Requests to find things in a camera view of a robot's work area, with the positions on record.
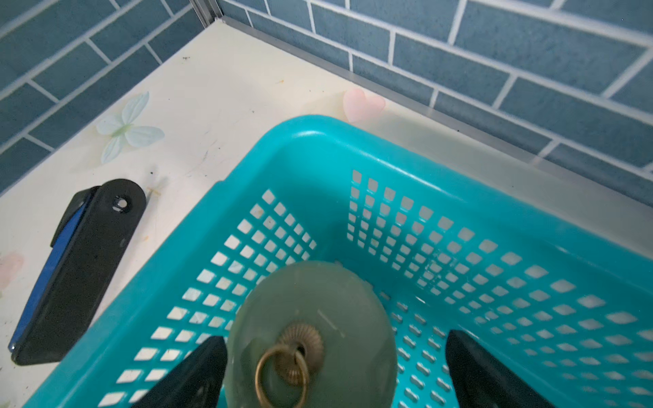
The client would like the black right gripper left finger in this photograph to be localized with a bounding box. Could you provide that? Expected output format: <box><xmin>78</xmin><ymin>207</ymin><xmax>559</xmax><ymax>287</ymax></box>
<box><xmin>133</xmin><ymin>336</ymin><xmax>228</xmax><ymax>408</ymax></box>

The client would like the teal plastic basket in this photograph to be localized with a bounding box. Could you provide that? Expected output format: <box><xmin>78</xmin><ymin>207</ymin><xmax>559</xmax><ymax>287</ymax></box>
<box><xmin>27</xmin><ymin>116</ymin><xmax>652</xmax><ymax>407</ymax></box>

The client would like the dark green tea canister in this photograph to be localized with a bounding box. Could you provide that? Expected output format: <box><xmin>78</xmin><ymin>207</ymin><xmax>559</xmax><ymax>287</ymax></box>
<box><xmin>224</xmin><ymin>261</ymin><xmax>398</xmax><ymax>407</ymax></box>

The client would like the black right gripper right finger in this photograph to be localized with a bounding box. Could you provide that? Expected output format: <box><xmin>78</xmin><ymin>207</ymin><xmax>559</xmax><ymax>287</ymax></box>
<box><xmin>445</xmin><ymin>330</ymin><xmax>552</xmax><ymax>408</ymax></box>

